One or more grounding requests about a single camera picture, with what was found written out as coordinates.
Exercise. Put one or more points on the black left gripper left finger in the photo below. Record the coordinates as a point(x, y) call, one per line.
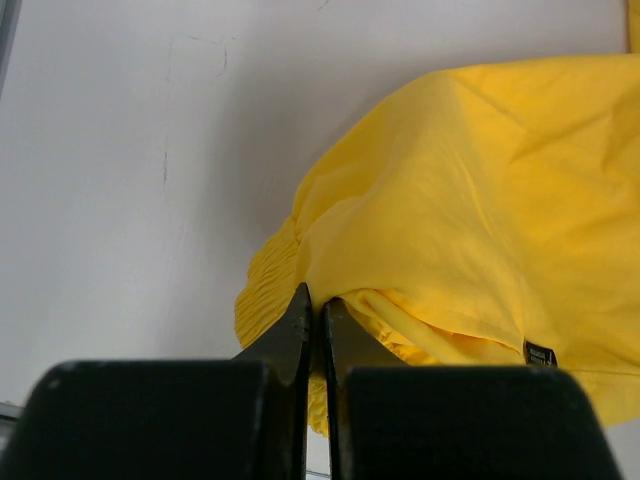
point(242, 418)

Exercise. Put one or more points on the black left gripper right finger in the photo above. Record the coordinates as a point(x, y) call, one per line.
point(388, 420)

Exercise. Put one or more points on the yellow shorts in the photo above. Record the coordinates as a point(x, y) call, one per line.
point(484, 215)

